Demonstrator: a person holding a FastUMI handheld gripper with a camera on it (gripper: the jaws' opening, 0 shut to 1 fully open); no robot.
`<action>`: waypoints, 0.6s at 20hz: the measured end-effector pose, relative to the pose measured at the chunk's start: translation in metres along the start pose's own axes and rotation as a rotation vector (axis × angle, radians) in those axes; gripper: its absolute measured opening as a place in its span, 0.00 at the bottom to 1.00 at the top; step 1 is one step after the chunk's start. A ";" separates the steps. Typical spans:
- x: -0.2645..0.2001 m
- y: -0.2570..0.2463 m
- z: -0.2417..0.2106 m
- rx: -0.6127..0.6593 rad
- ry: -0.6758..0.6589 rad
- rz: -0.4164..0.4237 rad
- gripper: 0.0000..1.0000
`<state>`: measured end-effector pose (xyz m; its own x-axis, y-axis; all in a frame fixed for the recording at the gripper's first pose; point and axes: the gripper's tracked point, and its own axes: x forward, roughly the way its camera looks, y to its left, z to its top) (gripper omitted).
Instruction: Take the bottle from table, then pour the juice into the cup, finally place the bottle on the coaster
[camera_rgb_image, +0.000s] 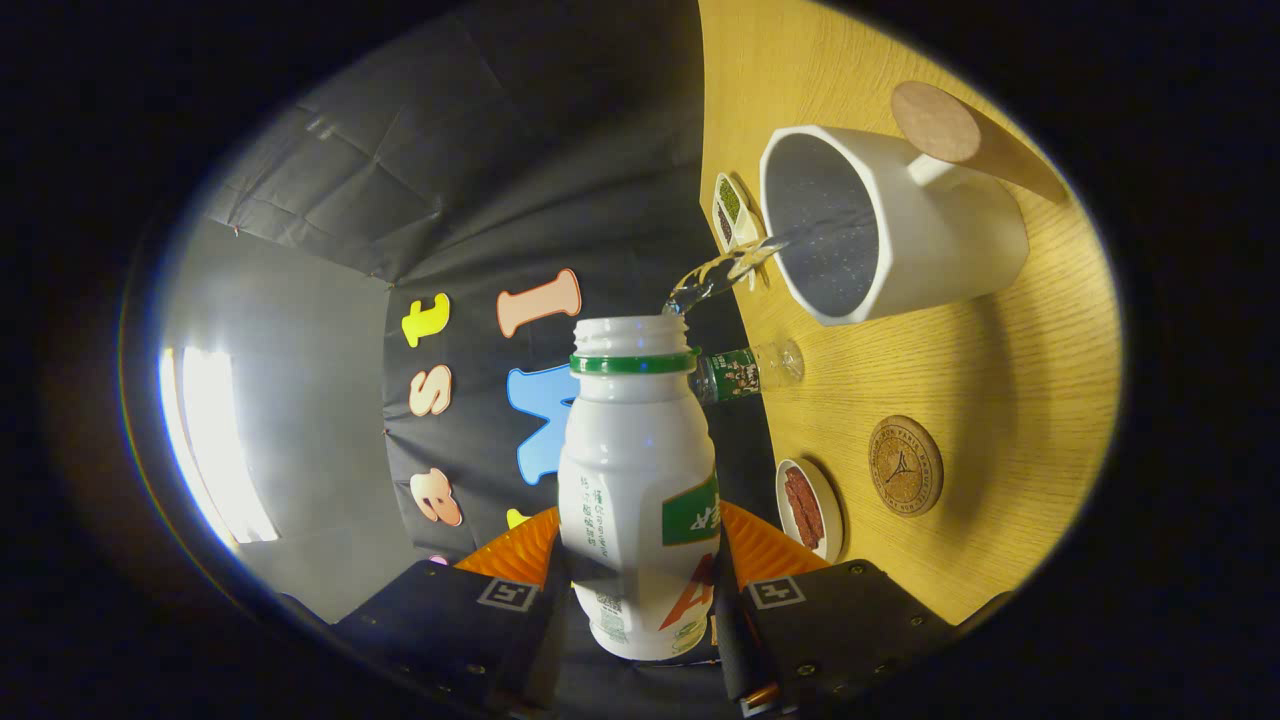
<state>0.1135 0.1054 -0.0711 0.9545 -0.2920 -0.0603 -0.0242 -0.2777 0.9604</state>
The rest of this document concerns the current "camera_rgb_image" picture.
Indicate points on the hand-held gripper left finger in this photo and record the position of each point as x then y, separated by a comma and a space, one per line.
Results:
440, 625

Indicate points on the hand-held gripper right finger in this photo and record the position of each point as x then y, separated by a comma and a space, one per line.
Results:
840, 620

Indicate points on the round cork coaster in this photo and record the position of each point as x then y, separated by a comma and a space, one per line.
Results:
905, 465

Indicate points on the white juice bottle green label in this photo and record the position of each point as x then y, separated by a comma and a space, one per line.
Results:
630, 470

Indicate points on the clear plastic water bottle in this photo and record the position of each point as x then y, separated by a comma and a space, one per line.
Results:
740, 372

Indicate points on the round white plate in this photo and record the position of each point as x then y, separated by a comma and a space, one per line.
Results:
832, 515

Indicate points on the red meat strip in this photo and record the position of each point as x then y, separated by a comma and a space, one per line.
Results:
795, 495
812, 515

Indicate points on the wooden table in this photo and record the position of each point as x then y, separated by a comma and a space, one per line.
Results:
1000, 400

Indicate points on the white divided dish with beans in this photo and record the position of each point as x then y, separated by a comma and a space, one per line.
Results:
735, 215

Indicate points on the black backdrop cloth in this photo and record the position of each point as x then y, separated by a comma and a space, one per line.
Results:
500, 150

